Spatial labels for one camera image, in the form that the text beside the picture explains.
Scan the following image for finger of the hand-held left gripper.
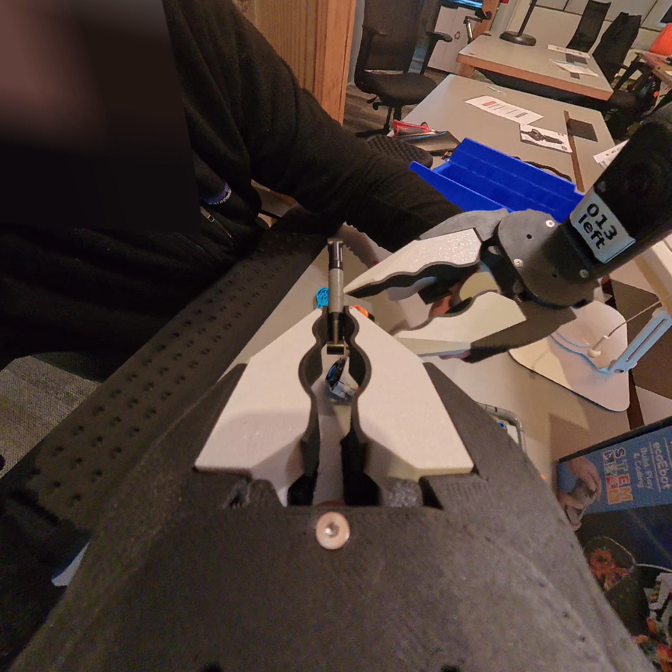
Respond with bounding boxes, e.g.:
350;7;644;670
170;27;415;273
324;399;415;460
394;297;549;364
345;208;512;307

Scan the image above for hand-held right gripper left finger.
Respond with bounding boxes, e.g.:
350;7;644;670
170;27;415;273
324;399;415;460
197;310;339;492

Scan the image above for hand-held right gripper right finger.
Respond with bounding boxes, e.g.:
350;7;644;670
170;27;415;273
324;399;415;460
352;313;473;486

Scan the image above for grey black axle pin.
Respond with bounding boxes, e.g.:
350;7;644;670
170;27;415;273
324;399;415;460
324;239;350;358

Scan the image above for person's left forearm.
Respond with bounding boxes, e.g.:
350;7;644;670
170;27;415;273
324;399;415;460
252;63;496;255

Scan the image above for black perforated foam mat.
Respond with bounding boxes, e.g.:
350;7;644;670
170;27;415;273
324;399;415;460
0;231;349;589

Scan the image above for blue plastic bin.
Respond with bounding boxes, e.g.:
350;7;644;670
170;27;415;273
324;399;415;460
410;137;585;223

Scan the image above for white articulated holder stand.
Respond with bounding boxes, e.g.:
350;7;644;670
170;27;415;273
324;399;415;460
510;300;672;412

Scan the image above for grey office desk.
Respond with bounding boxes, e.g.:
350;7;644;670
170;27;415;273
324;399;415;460
405;74;622;181

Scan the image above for black office chair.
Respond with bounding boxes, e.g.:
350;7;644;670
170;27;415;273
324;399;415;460
352;0;454;133

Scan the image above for blue robot kit box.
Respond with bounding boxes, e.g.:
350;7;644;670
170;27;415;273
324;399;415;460
555;420;672;672

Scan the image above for wooden pillar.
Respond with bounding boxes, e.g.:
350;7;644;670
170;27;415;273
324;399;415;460
247;0;358;123

